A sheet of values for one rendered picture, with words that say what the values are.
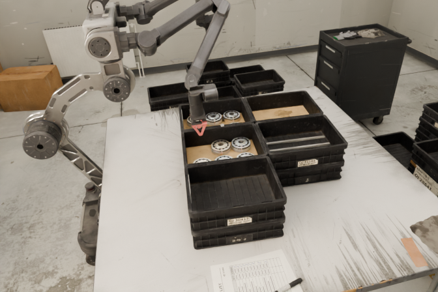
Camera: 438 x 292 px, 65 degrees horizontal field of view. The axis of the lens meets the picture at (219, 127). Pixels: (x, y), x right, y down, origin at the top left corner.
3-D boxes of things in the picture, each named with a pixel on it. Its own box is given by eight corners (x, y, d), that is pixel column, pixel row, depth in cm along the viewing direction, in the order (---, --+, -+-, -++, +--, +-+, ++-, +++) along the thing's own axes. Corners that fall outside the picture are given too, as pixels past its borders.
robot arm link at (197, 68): (217, 10, 166) (220, -3, 155) (228, 15, 166) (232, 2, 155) (182, 88, 155) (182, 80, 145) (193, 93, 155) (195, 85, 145)
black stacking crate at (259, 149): (186, 185, 165) (184, 167, 159) (183, 149, 190) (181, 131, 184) (267, 174, 169) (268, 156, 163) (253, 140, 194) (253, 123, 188)
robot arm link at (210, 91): (186, 82, 155) (186, 75, 147) (210, 77, 157) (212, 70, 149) (191, 107, 153) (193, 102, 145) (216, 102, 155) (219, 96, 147)
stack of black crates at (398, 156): (432, 186, 249) (441, 161, 237) (395, 194, 244) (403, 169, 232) (396, 154, 282) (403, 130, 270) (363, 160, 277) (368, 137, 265)
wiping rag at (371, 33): (363, 40, 304) (364, 36, 302) (349, 32, 322) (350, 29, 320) (392, 36, 309) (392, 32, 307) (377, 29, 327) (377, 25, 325)
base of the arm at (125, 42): (119, 52, 157) (114, 26, 151) (137, 50, 158) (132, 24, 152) (119, 58, 150) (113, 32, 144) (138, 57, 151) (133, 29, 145)
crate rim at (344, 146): (268, 159, 164) (268, 155, 162) (254, 126, 189) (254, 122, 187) (349, 148, 167) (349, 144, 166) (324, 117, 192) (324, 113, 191)
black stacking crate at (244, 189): (191, 234, 140) (188, 215, 134) (186, 186, 165) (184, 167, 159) (286, 220, 144) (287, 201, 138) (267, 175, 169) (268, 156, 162)
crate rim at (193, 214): (188, 218, 135) (188, 214, 134) (184, 170, 160) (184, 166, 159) (287, 204, 139) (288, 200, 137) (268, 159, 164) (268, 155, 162)
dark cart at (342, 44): (331, 135, 333) (345, 45, 284) (310, 113, 370) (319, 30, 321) (386, 126, 343) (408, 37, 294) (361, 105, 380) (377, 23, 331)
